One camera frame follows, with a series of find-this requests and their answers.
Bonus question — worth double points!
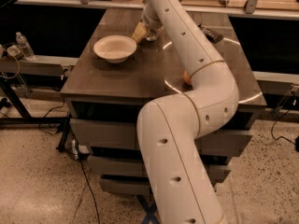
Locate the white paper bowl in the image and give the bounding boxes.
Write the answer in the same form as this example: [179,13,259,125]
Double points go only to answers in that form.
[93,35,137,63]

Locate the top grey drawer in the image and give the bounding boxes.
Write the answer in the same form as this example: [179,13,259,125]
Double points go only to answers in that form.
[70,119,253,157]

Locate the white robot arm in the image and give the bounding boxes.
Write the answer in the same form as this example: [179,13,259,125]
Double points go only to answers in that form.
[136,0,239,224]

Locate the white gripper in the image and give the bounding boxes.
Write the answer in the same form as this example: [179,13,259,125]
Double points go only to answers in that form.
[132,3,163,44]

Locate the clear plastic water bottle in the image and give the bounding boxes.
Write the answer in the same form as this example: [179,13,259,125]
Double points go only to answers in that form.
[16,32,36,61]

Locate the bottom grey drawer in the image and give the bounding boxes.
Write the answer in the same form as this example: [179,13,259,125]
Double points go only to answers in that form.
[99,177,217,196]

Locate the black floor cable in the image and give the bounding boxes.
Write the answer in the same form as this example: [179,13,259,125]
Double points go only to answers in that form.
[38,96,102,224]

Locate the grey drawer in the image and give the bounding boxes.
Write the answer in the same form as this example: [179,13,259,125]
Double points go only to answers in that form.
[70,119,253,157]
[88,156,231,183]
[99,177,217,196]

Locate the black cable right side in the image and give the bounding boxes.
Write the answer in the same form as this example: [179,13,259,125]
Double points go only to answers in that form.
[270,91,299,147]

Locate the grey drawer cabinet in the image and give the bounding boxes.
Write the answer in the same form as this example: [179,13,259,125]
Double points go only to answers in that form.
[60,8,267,202]

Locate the grey side bench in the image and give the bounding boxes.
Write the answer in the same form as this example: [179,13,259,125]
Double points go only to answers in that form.
[0,55,78,77]

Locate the middle grey drawer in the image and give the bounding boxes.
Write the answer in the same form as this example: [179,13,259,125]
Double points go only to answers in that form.
[88,156,231,183]

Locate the orange fruit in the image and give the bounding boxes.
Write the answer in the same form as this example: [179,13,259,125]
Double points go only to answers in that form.
[183,70,192,85]

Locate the blue tape cross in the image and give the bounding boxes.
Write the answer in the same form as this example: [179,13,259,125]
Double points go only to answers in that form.
[136,195,160,224]

